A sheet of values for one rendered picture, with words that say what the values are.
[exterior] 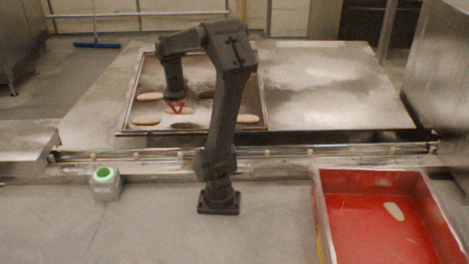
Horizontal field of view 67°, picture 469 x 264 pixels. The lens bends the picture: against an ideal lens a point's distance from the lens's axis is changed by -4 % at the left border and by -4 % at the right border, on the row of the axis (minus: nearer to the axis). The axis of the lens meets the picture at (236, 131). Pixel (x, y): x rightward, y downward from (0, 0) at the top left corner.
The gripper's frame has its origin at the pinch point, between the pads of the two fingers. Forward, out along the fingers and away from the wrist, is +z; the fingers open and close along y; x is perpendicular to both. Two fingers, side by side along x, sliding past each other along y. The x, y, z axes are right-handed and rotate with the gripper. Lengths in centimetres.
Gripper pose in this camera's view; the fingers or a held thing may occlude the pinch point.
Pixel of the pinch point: (179, 108)
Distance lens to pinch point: 126.5
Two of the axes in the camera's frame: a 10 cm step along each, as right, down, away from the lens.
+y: -0.7, 6.8, -7.3
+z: 0.0, 7.4, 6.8
